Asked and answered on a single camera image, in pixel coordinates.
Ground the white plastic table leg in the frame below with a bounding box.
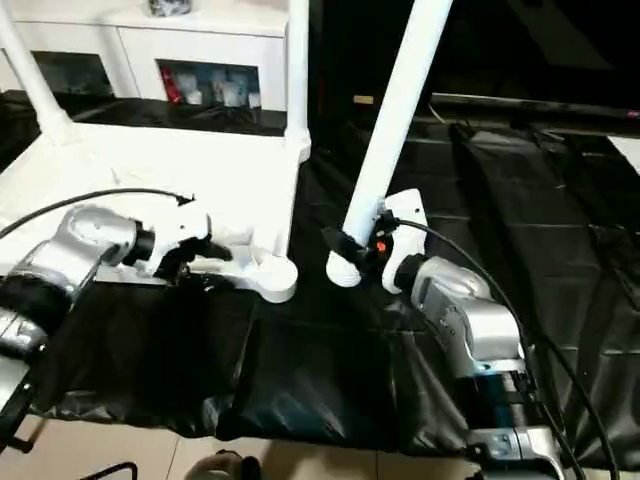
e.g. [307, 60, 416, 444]
[0, 0, 72, 148]
[283, 0, 315, 164]
[324, 0, 456, 290]

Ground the black mat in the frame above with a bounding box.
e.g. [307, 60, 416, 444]
[0, 87, 640, 459]

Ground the red packet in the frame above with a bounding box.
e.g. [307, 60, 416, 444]
[161, 68, 181, 106]

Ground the white glass-door cabinet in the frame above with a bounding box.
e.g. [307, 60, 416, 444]
[0, 0, 292, 113]

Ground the black robot foot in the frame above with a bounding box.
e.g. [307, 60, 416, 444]
[188, 448, 265, 480]

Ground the long black bar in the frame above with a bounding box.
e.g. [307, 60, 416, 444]
[429, 91, 640, 125]

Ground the black stand leg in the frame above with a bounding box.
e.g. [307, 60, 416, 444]
[82, 460, 140, 480]

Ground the black and white bag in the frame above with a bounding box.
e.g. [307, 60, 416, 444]
[146, 0, 195, 18]

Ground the black backdrop cloth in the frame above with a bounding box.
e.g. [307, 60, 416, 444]
[307, 0, 640, 119]

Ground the white flat board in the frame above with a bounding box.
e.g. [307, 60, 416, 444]
[606, 133, 640, 177]

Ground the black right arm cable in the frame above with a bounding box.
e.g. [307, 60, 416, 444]
[383, 214, 617, 480]

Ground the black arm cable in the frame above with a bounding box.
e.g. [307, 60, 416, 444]
[0, 187, 197, 240]
[383, 214, 617, 480]

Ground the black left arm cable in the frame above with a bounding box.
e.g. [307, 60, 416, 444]
[0, 187, 197, 240]

